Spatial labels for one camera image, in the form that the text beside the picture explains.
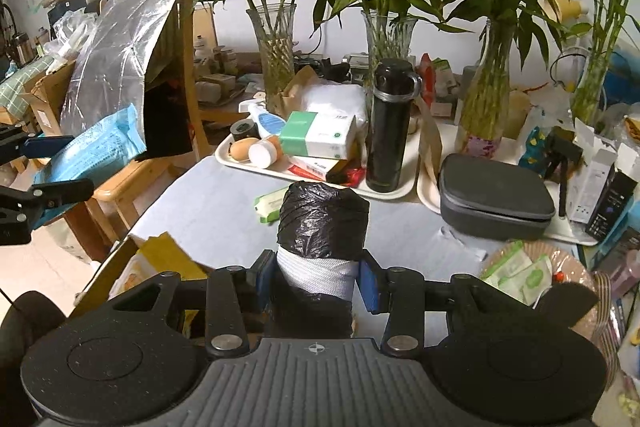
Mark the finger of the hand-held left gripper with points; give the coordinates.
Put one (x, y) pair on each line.
(47, 146)
(60, 193)

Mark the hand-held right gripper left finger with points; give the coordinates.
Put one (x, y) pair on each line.
(265, 282)

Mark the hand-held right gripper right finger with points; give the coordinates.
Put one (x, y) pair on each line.
(371, 284)

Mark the black trash bag roll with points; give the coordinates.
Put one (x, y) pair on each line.
(320, 227)

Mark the green wet wipes pack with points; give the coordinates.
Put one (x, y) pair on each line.
(270, 204)

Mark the cardboard box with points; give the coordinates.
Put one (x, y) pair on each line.
(115, 277)

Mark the large blue plastic package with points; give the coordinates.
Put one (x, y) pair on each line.
(105, 142)

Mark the green checkered cloth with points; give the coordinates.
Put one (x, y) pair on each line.
(22, 82)

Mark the wooden chair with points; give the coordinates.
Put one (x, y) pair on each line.
(145, 187)

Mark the clear plastic wrapper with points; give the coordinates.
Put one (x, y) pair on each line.
(462, 242)

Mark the white plastic tray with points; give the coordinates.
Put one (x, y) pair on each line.
(430, 192)
(320, 179)

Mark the clear plastic sheet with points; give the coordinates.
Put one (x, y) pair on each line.
(120, 47)

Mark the red and white flat box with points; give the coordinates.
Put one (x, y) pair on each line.
(320, 167)

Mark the white capped orange jar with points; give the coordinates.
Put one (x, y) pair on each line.
(265, 152)

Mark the brown egg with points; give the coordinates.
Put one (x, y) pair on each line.
(241, 149)

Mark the green and white wipes packet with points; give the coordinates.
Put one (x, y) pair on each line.
(535, 279)
(507, 269)

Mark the person's leg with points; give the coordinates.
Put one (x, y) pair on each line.
(27, 337)

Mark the black zip case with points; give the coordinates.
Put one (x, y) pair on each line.
(495, 197)

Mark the black thermos bottle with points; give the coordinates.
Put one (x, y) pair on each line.
(390, 132)

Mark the green and white tissue box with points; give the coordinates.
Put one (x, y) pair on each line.
(320, 134)

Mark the white plastic bag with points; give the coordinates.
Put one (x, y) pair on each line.
(340, 99)

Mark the brown paper bag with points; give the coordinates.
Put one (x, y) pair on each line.
(300, 89)

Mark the woven round plate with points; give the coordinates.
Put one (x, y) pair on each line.
(575, 267)

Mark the glass vase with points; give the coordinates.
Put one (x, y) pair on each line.
(272, 52)
(482, 107)
(387, 37)
(590, 82)

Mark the blue and yellow packet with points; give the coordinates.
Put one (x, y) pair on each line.
(534, 147)

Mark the small black tripod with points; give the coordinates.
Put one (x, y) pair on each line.
(562, 157)

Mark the white carton box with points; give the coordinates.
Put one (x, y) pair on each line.
(592, 172)

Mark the black carton box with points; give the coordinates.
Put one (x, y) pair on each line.
(612, 207)

